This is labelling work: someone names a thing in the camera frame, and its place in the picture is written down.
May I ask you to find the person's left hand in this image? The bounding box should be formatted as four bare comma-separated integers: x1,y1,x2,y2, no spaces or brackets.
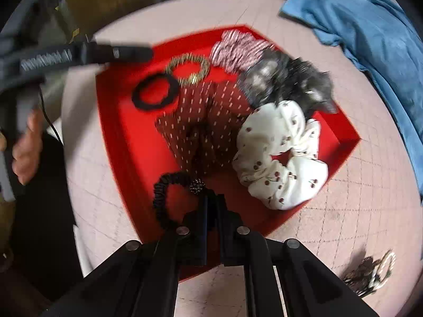
11,107,45,185

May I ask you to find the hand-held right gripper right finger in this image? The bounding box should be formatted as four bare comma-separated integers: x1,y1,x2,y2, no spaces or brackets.
214,193,377,317

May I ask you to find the pearl beaded hair accessory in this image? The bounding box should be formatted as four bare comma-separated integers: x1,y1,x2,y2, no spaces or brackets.
342,250,397,296

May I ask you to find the red white plaid scrunchie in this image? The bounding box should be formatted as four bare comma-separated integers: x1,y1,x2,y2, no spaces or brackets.
210,30,275,73

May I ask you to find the gold beaded hair tie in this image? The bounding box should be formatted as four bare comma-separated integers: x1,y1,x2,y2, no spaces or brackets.
164,54,211,86

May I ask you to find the black ruffled hair tie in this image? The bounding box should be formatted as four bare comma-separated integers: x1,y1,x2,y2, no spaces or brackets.
153,171,207,230

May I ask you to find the grey black organza scrunchie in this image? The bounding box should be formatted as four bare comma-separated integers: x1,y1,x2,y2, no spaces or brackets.
236,50,339,119

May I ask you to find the black cable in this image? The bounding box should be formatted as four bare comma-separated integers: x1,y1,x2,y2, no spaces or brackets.
39,86,63,144

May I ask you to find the blue blanket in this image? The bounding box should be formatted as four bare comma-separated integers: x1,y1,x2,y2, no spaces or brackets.
279,0,423,202

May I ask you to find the person's dark clothing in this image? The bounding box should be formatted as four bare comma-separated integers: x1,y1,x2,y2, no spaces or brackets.
0,132,83,317

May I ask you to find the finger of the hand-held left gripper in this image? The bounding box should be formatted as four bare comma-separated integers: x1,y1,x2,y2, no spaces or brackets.
88,41,154,64

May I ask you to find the white cherry print scrunchie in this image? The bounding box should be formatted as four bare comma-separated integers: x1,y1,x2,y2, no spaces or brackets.
231,100,329,211

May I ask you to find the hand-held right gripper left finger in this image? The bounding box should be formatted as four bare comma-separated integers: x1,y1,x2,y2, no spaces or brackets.
43,193,210,317

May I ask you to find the black elastic hair tie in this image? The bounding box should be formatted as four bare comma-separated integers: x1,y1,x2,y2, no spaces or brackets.
131,73,181,110

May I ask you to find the red polka dot scrunchie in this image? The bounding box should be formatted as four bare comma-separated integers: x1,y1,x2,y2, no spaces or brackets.
155,81,253,175

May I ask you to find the red box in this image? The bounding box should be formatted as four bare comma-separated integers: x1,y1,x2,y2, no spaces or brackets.
95,24,361,283

